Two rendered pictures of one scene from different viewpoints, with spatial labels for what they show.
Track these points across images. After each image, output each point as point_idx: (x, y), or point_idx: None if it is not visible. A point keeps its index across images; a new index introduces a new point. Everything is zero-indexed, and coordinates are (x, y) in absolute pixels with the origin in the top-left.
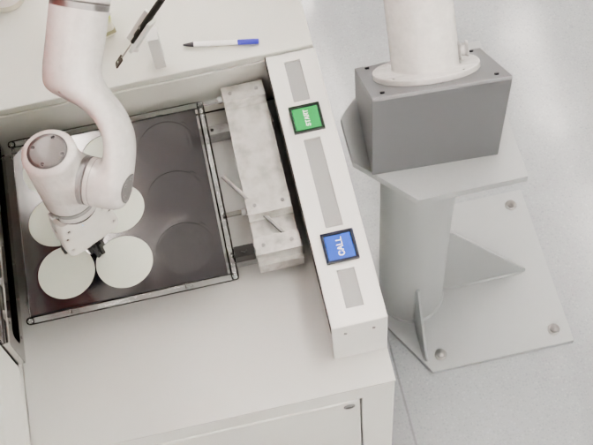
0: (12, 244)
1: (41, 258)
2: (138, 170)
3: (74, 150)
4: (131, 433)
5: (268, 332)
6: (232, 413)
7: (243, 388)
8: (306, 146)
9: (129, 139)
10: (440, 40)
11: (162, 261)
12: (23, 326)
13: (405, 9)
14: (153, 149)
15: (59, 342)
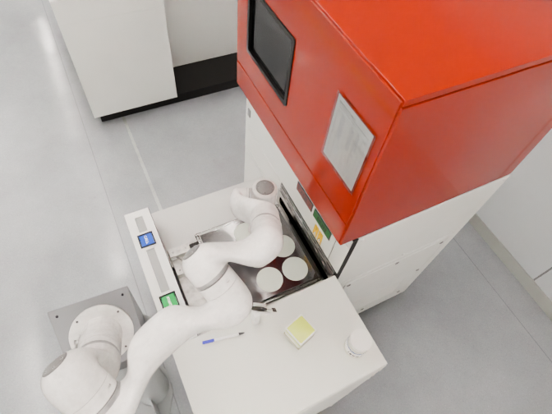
0: (301, 242)
1: (282, 229)
2: (252, 274)
3: (253, 190)
4: (229, 189)
5: (182, 231)
6: (192, 200)
7: (189, 209)
8: (167, 287)
9: (231, 201)
10: (87, 328)
11: (229, 236)
12: (284, 218)
13: (104, 331)
14: (249, 287)
15: None
